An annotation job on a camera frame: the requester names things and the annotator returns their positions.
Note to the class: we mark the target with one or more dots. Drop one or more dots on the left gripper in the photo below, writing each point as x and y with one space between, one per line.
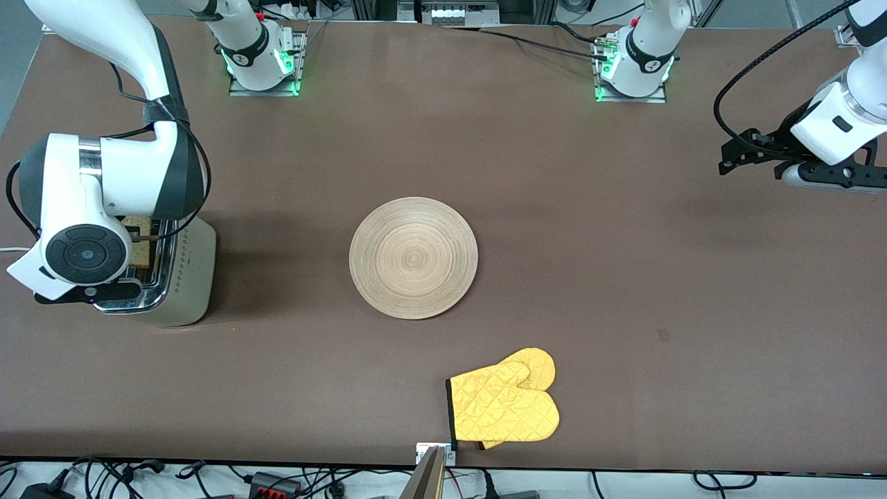
782 139

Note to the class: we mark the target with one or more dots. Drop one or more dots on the slice of brown bread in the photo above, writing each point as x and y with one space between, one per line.
142 255

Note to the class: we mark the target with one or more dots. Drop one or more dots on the round wooden plate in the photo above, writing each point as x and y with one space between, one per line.
413 258

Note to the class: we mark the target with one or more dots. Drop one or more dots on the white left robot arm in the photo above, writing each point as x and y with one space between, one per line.
648 55

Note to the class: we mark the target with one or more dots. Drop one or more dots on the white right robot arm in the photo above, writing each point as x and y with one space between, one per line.
104 173

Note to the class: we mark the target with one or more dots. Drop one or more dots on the silver two-slot toaster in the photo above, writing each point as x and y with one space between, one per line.
194 277

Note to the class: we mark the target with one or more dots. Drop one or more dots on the black power adapter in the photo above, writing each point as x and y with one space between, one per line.
45 492

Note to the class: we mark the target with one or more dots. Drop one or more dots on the yellow quilted oven mitt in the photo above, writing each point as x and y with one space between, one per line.
537 364
499 409

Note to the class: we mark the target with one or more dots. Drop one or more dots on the black red power strip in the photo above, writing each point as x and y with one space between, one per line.
267 483

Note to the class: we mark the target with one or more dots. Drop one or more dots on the grey control box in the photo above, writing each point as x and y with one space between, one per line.
447 12

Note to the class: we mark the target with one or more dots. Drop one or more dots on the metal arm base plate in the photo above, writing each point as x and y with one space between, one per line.
263 92
630 100

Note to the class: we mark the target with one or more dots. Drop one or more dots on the aluminium camera mount post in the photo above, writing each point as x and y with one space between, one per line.
423 482

